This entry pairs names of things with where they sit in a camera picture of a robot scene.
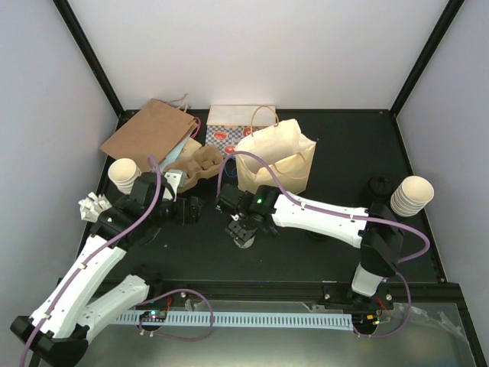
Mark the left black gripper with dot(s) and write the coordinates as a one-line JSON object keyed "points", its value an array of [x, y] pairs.
{"points": [[193, 214]]}

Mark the left white cup stack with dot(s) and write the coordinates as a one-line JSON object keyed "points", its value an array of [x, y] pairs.
{"points": [[123, 173]]}

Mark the blue checkered bakery bag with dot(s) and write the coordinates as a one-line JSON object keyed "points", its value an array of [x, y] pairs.
{"points": [[227, 125]]}

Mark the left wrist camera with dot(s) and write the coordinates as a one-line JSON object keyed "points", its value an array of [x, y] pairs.
{"points": [[174, 180]]}

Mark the right black frame post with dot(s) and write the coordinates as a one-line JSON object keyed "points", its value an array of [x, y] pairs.
{"points": [[435, 38]]}

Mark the brown kraft paper bag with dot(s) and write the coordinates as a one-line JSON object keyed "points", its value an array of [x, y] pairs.
{"points": [[155, 130]]}

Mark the black frame post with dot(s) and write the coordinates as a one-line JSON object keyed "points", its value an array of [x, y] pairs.
{"points": [[435, 38], [75, 28]]}

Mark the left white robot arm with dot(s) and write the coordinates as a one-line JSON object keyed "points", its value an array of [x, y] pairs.
{"points": [[61, 329]]}

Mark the light blue paper bag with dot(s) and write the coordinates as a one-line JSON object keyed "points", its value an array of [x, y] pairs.
{"points": [[183, 150]]}

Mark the left black frame post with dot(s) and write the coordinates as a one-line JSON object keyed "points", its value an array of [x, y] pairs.
{"points": [[75, 28]]}

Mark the cream paper bag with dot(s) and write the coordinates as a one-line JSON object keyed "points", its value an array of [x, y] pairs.
{"points": [[280, 147]]}

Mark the white cup stack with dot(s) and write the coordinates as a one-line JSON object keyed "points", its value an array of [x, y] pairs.
{"points": [[123, 173], [412, 195]]}

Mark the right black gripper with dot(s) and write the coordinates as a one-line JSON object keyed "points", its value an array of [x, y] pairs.
{"points": [[240, 234]]}

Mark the light blue cable duct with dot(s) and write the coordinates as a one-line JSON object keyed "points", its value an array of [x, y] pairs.
{"points": [[320, 321]]}

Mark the small green circuit board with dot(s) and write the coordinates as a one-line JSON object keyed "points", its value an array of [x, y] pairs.
{"points": [[157, 316]]}

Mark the crumpled white paper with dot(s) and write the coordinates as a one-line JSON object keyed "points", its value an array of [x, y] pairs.
{"points": [[92, 206]]}

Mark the right white cup stack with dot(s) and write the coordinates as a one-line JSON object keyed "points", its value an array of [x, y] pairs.
{"points": [[412, 195]]}

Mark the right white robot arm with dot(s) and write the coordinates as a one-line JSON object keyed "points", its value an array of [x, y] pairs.
{"points": [[373, 231]]}

